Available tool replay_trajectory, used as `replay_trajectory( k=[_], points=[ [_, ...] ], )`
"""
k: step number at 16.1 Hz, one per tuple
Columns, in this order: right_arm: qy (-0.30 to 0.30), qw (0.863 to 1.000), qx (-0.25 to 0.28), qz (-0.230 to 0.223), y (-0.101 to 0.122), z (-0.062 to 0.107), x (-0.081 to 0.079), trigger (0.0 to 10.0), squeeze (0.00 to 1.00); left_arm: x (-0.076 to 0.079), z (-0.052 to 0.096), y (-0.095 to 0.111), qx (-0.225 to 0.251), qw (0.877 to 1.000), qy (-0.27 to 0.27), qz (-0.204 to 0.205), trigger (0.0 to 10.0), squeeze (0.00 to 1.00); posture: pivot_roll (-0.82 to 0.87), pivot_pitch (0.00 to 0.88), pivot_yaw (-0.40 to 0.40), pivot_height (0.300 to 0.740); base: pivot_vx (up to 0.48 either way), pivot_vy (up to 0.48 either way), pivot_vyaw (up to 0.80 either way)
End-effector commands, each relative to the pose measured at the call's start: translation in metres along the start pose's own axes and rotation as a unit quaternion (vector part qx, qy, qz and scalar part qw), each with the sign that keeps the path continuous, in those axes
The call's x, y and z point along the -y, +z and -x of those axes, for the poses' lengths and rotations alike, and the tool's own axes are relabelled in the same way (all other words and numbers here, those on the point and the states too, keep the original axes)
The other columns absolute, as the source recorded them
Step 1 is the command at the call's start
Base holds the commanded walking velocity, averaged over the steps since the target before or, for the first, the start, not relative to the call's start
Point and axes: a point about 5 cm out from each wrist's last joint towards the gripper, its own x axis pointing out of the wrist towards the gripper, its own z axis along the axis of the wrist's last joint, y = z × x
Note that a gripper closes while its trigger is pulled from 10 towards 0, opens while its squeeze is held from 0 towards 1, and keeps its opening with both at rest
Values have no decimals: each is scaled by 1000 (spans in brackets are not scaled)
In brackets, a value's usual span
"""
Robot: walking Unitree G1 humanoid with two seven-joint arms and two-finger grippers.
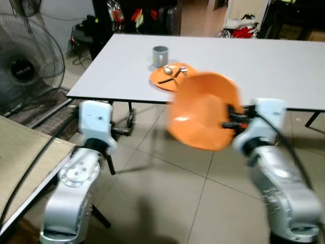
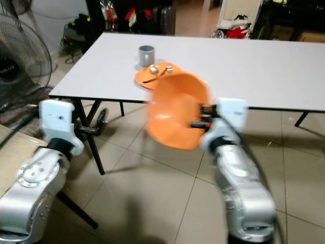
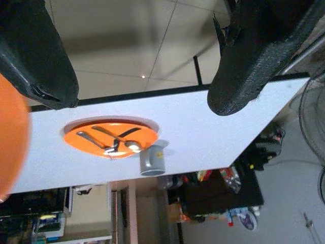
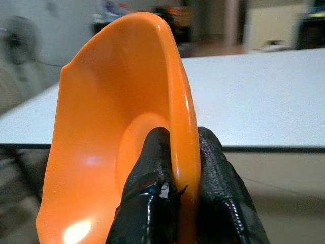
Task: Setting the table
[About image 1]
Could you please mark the white chair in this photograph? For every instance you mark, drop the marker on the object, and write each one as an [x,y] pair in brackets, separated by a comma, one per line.
[244,12]

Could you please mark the black bag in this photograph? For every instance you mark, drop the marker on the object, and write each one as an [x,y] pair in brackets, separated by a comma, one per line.
[91,33]

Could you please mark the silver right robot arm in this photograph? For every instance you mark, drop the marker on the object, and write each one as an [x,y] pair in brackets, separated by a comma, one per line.
[284,193]

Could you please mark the orange plastic plate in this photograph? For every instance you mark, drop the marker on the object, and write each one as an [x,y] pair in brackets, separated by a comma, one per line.
[162,85]

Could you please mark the orange plastic bowl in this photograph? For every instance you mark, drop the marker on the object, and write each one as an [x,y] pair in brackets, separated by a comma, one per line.
[200,112]

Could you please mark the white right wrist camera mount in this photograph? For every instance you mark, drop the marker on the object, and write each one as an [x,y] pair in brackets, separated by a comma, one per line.
[266,119]

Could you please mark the grey metal cup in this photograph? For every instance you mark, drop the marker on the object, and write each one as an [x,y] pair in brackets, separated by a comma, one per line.
[160,56]

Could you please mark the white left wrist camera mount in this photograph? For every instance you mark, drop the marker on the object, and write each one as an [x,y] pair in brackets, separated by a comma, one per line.
[95,124]

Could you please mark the white table with black legs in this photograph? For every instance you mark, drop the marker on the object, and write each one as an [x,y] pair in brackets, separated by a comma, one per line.
[264,61]

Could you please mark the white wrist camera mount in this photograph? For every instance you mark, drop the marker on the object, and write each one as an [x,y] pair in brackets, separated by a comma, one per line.
[266,119]
[95,124]

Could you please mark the silver spoon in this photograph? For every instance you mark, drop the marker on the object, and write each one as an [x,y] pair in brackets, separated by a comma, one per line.
[167,69]

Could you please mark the large black standing fan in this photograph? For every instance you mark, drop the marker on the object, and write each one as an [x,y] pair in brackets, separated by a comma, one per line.
[23,68]

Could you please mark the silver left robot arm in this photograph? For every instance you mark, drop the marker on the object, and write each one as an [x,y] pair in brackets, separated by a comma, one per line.
[73,193]

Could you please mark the red cloth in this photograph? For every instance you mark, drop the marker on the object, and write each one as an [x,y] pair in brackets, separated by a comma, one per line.
[242,32]

